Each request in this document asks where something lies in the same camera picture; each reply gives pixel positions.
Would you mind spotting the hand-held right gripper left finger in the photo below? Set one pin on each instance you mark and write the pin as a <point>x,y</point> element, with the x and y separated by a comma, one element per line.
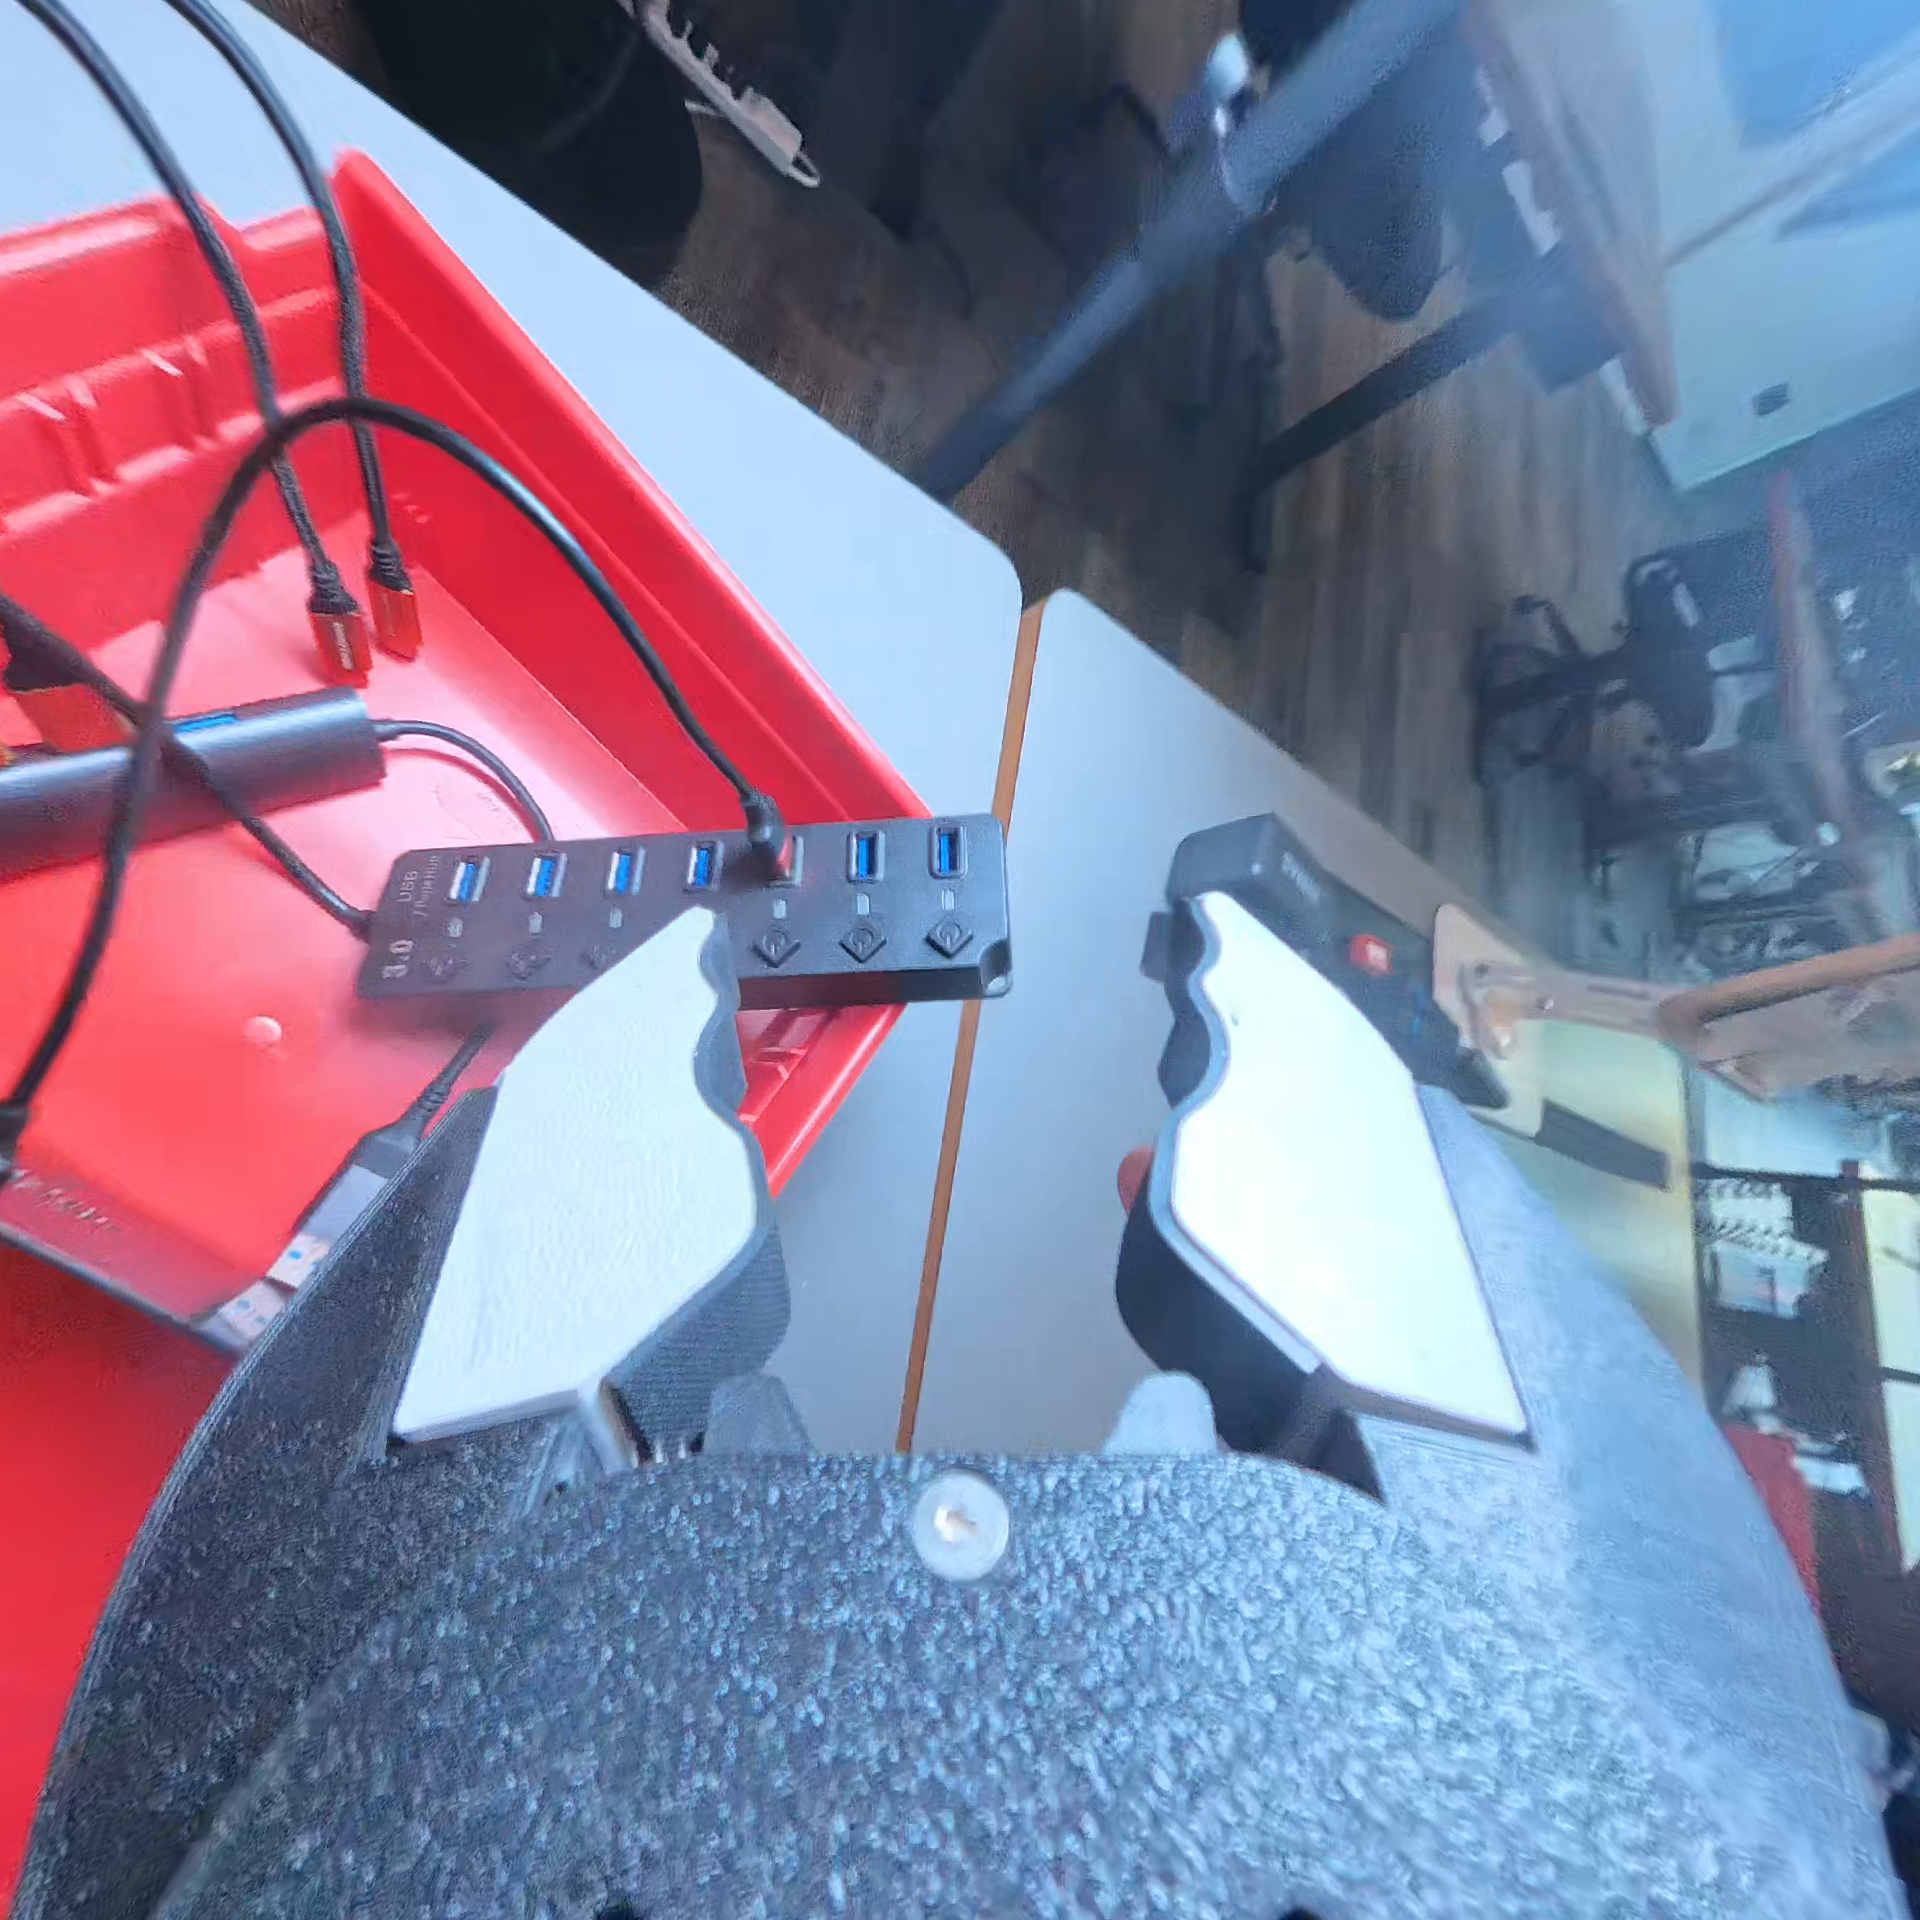
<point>600,1201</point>

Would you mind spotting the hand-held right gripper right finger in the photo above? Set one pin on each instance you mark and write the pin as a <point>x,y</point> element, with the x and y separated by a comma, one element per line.
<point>1319,1201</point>

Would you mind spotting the red plastic bin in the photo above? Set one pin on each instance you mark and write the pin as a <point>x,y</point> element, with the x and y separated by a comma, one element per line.
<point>301,1079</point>

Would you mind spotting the grey slim USB hub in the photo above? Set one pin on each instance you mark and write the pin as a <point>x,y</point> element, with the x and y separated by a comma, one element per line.
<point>270,764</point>

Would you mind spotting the black device with red button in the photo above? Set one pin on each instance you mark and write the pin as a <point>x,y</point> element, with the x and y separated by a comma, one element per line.
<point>1306,878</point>

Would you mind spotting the wooden background table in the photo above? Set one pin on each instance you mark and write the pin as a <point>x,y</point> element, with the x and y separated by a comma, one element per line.
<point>1576,182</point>

